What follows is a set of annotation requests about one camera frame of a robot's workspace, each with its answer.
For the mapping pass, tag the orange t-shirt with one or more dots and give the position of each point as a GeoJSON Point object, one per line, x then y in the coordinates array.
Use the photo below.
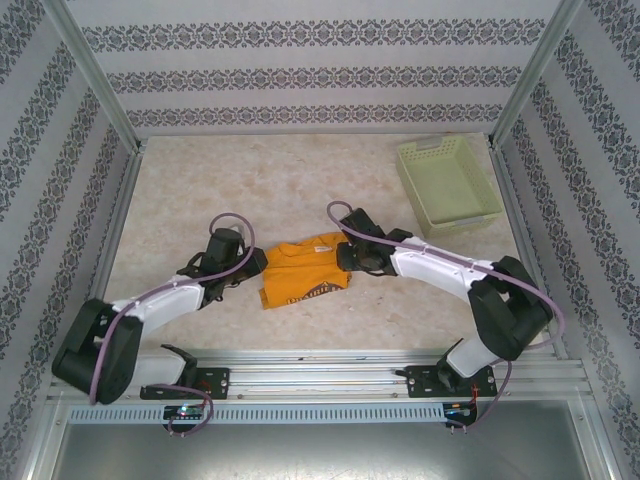
{"type": "Point", "coordinates": [305, 280]}

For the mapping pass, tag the aluminium left frame post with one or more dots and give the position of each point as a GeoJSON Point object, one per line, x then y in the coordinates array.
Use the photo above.
{"type": "Point", "coordinates": [95, 75]}

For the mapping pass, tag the aluminium frame post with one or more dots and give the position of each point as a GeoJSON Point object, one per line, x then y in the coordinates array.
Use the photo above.
{"type": "Point", "coordinates": [532, 75]}
{"type": "Point", "coordinates": [95, 75]}

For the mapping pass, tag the grey sheet metal panel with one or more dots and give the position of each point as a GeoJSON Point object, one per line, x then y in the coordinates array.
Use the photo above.
{"type": "Point", "coordinates": [320, 455]}

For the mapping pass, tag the aluminium left side rail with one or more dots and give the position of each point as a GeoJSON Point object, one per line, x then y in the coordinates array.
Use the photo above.
{"type": "Point", "coordinates": [106, 250]}

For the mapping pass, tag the aluminium right frame post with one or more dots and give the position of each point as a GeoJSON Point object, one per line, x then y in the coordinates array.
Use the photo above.
{"type": "Point", "coordinates": [532, 75]}

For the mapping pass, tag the aluminium rail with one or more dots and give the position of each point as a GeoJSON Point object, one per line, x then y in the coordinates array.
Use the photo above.
{"type": "Point", "coordinates": [106, 250]}
{"type": "Point", "coordinates": [525, 235]}

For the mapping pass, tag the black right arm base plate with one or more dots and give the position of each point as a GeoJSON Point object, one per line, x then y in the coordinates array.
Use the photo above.
{"type": "Point", "coordinates": [420, 382]}

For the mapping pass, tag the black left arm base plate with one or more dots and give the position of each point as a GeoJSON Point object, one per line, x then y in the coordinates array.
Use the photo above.
{"type": "Point", "coordinates": [215, 382]}

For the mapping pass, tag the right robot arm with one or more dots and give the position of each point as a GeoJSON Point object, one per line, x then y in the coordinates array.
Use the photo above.
{"type": "Point", "coordinates": [435, 272]}

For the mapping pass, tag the aluminium right side rail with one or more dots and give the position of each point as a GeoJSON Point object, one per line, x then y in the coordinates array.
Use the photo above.
{"type": "Point", "coordinates": [525, 235]}

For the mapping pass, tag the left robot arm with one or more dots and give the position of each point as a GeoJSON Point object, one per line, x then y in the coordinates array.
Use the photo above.
{"type": "Point", "coordinates": [165, 305]}

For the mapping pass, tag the pale green perforated plastic basket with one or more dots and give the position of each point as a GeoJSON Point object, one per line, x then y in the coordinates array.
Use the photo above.
{"type": "Point", "coordinates": [450, 190]}

